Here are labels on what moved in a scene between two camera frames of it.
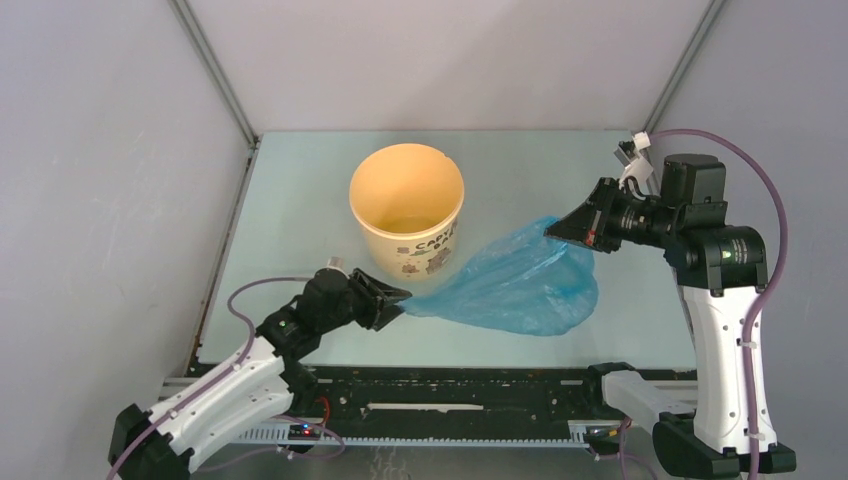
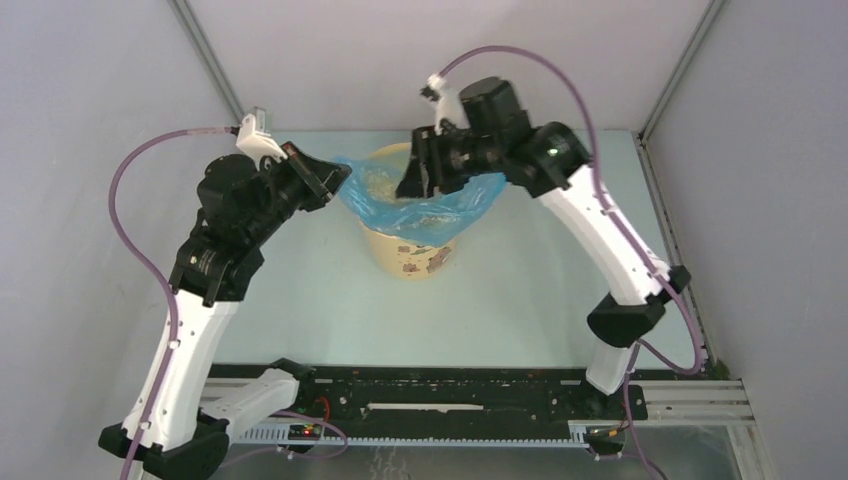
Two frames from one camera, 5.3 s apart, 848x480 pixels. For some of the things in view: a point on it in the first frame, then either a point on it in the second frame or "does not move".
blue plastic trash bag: (521, 280) to (443, 217)
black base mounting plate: (360, 396) does not move
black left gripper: (378, 298) to (323, 178)
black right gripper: (590, 223) to (433, 140)
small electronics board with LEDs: (303, 432) does not move
